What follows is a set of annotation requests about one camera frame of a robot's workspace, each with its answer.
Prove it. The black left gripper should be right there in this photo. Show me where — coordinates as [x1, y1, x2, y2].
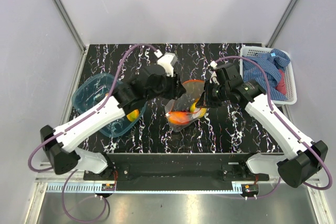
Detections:
[146, 70, 186, 101]

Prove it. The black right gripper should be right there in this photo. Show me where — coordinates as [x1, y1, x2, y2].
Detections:
[195, 80, 229, 109]

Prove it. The fake green yellow lime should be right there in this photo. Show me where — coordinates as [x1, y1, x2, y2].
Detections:
[190, 100, 200, 113]

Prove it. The clear zip top bag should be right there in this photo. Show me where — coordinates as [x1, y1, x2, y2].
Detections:
[164, 80, 207, 132]

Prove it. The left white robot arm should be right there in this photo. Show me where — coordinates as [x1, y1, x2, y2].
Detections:
[40, 64, 186, 180]

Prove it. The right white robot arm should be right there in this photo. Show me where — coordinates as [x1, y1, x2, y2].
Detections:
[196, 61, 328, 188]

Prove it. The fake orange fruit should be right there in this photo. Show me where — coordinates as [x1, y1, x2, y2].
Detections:
[166, 111, 197, 125]

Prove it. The red cloth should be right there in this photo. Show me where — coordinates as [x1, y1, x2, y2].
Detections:
[275, 69, 287, 96]

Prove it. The blue checkered shirt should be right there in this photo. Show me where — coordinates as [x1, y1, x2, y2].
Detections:
[243, 49, 290, 101]

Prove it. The blue transparent plastic container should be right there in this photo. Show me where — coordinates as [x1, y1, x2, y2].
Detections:
[72, 73, 146, 137]

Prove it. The white plastic laundry basket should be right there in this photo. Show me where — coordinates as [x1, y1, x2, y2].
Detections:
[240, 46, 297, 105]

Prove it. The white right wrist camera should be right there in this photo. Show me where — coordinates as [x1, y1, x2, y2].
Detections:
[208, 61, 219, 85]

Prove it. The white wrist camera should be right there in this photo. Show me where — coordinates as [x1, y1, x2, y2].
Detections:
[208, 61, 219, 85]
[154, 50, 177, 77]

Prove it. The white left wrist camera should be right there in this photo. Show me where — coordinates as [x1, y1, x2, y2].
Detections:
[154, 50, 177, 77]

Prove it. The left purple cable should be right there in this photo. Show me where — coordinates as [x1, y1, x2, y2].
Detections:
[28, 43, 162, 174]

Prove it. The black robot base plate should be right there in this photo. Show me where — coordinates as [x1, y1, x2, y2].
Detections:
[83, 152, 270, 192]

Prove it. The aluminium rail frame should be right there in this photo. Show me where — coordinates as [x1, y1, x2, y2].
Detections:
[38, 0, 89, 53]

